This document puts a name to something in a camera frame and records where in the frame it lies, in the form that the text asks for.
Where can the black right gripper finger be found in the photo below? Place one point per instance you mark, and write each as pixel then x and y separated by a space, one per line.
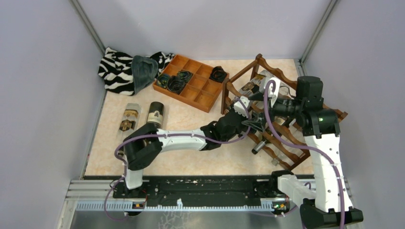
pixel 259 96
pixel 257 123

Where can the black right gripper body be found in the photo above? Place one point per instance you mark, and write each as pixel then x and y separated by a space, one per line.
pixel 279 109

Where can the wooden wine rack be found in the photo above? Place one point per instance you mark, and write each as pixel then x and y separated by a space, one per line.
pixel 306 102

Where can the small clear glass bottle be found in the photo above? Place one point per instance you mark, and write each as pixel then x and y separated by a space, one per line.
pixel 285 90

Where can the dark wine bottle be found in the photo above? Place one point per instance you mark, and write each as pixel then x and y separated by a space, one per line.
pixel 156 114

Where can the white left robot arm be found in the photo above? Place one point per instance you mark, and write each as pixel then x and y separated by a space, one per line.
pixel 145 144

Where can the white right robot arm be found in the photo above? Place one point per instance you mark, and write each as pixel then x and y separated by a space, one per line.
pixel 329 205

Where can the clear liquor bottle gold label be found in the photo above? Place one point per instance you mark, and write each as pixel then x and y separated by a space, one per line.
pixel 129 121

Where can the black rolled item right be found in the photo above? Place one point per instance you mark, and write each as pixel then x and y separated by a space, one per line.
pixel 218 74

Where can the orange wooden compartment tray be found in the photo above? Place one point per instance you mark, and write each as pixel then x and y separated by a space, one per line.
pixel 200 92

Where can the zebra striped cloth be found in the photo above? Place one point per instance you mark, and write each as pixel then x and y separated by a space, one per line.
pixel 115 69

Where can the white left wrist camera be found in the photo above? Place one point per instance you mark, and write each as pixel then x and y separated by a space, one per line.
pixel 241 106

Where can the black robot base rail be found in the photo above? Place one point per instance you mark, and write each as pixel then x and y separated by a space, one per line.
pixel 254 193

